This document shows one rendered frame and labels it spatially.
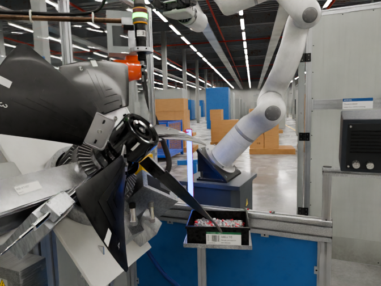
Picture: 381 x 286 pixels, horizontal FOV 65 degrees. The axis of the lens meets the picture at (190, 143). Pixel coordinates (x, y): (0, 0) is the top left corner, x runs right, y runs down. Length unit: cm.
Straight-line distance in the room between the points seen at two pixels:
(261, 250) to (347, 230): 156
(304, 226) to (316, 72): 161
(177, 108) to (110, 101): 796
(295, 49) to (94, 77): 79
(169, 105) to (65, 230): 823
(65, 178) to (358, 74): 225
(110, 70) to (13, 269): 66
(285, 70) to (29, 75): 96
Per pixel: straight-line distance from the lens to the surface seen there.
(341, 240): 282
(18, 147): 97
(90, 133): 81
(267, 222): 124
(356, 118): 111
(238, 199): 141
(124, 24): 96
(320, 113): 259
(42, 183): 76
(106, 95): 97
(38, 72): 78
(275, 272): 134
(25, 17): 100
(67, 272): 183
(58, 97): 78
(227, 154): 144
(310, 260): 130
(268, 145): 841
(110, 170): 65
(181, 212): 134
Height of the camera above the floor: 128
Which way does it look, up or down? 7 degrees down
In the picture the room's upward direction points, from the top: 2 degrees counter-clockwise
